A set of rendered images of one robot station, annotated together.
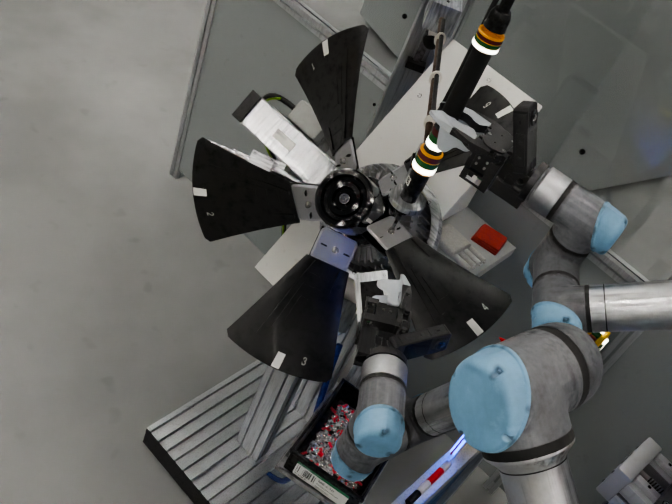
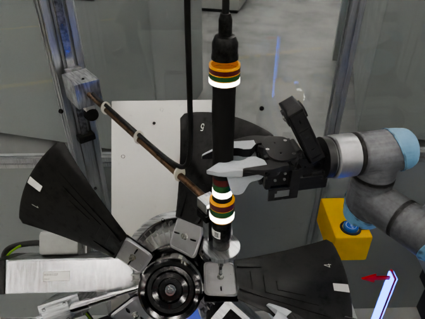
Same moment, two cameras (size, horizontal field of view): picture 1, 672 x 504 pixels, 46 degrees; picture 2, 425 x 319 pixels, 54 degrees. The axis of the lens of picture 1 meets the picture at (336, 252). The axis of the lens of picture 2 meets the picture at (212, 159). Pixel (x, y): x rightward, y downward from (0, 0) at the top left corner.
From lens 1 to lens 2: 0.80 m
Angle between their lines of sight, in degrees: 24
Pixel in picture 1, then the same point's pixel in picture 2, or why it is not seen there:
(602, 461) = not seen: hidden behind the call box
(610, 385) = not seen: hidden behind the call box
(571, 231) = (385, 170)
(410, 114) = (128, 174)
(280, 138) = (52, 277)
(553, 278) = (407, 216)
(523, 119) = (301, 117)
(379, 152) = (129, 217)
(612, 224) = (411, 141)
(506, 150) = (295, 151)
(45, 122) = not seen: outside the picture
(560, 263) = (393, 199)
